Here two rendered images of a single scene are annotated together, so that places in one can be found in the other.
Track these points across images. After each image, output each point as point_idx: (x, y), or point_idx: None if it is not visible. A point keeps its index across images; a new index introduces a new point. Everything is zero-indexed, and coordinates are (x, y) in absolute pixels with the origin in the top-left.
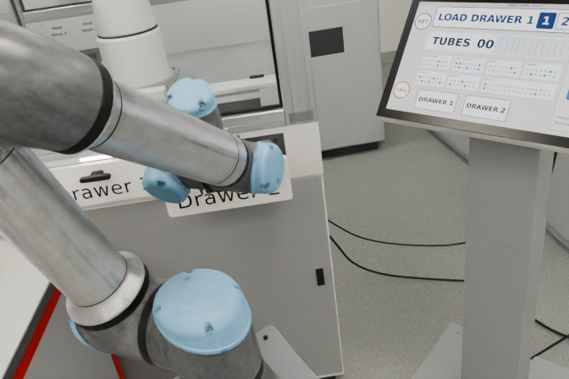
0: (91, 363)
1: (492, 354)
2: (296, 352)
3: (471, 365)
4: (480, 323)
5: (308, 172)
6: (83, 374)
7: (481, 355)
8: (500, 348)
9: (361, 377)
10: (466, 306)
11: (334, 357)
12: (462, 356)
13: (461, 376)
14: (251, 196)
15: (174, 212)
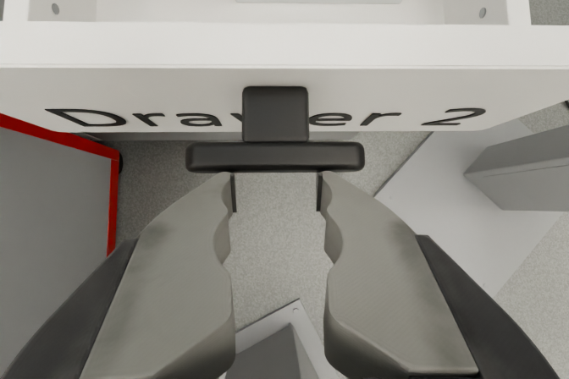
0: (21, 202)
1: (536, 192)
2: (309, 131)
3: (496, 178)
4: (556, 178)
5: None
6: (9, 234)
7: (519, 184)
8: (555, 198)
9: (365, 134)
10: (558, 163)
11: (349, 134)
12: (494, 170)
13: (475, 173)
14: (357, 123)
15: (66, 129)
